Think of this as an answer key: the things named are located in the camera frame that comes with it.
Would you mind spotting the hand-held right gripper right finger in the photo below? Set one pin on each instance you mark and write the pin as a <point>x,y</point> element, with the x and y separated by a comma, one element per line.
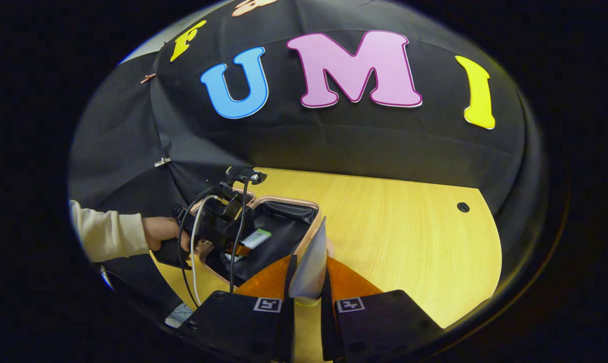
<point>379,322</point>

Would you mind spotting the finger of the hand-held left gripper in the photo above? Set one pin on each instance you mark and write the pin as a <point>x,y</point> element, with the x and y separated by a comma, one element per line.
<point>239,249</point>

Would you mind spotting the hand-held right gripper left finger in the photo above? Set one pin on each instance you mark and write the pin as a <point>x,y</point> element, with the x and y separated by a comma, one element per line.
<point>233,322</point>

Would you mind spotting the pink suitcase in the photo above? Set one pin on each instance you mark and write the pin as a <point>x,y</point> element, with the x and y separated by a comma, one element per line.
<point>278,222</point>

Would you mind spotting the silver skin care tube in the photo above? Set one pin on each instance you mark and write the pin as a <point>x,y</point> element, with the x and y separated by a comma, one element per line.
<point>309,272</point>

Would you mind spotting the person's white shoe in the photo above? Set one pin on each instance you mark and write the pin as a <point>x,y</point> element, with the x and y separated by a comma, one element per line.
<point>180,315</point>

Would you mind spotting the silver cloth clip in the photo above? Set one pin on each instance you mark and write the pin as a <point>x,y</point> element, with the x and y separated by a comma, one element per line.
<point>162,161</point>

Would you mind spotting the pink cloth clip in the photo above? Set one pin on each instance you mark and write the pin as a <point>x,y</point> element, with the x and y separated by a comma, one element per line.
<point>147,78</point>

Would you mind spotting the black backdrop cloth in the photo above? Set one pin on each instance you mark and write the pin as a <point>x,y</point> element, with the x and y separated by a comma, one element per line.
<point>384,146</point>

